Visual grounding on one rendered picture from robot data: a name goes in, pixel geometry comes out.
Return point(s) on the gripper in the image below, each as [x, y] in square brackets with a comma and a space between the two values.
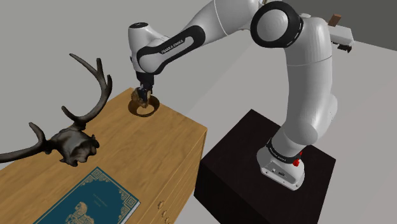
[145, 80]

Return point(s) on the brown lumpy rock figure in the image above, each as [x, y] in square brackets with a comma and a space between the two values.
[136, 97]

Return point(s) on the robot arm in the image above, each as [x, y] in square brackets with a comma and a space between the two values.
[305, 77]

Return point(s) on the wooden chest of drawers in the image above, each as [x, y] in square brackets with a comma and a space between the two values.
[149, 145]

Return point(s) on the dark antlered deer skull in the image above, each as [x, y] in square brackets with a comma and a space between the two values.
[74, 142]

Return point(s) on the black robot stand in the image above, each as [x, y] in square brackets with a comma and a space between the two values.
[235, 173]

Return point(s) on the teal book with gold print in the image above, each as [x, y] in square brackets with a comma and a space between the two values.
[93, 201]

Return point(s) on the white box with brown block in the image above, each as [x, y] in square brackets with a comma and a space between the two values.
[341, 34]

